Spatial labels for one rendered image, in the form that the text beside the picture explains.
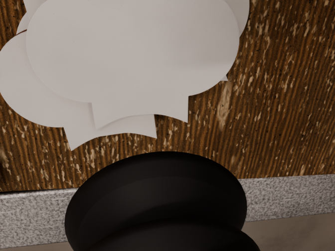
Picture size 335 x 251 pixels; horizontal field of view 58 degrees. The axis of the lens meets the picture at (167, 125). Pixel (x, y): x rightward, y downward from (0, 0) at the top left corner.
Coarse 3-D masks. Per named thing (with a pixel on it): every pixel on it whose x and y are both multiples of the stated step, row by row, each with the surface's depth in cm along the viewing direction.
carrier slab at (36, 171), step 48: (0, 0) 20; (288, 0) 23; (0, 48) 22; (240, 48) 24; (288, 48) 25; (0, 96) 23; (192, 96) 26; (240, 96) 26; (288, 96) 27; (0, 144) 26; (48, 144) 26; (96, 144) 27; (144, 144) 28; (192, 144) 28; (240, 144) 29; (288, 144) 30
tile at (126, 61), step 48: (48, 0) 17; (96, 0) 18; (144, 0) 18; (192, 0) 18; (48, 48) 19; (96, 48) 19; (144, 48) 20; (192, 48) 20; (96, 96) 21; (144, 96) 21
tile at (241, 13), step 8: (224, 0) 21; (232, 0) 21; (240, 0) 21; (248, 0) 21; (232, 8) 22; (240, 8) 22; (248, 8) 22; (240, 16) 22; (240, 24) 22; (240, 32) 22; (224, 80) 24
